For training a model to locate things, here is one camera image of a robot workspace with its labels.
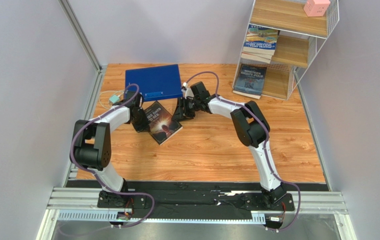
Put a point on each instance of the white wire wooden shelf rack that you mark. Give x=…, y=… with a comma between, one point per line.
x=300, y=38

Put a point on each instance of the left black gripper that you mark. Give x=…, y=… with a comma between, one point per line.
x=144, y=125

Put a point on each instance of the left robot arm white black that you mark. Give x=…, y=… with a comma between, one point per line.
x=91, y=149

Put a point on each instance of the teal charger with white cable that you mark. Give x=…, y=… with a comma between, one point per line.
x=114, y=98

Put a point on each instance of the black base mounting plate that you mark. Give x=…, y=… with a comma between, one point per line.
x=196, y=200

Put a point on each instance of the blue file folder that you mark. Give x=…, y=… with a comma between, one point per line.
x=155, y=83

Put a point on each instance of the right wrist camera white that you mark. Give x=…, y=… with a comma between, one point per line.
x=186, y=90

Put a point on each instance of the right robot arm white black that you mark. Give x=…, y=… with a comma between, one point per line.
x=251, y=128

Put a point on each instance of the Nineteen Eighty-Four book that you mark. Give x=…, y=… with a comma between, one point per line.
x=249, y=81

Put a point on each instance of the Three Days To See book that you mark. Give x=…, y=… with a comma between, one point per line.
x=161, y=125

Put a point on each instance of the pink cube power socket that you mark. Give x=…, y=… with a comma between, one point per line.
x=316, y=8

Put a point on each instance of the blue 91-Storey Treehouse book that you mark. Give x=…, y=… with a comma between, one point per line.
x=260, y=38

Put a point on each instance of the orange 78-Storey Treehouse book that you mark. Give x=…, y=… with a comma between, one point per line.
x=255, y=58

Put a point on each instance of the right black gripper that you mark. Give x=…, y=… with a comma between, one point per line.
x=185, y=107

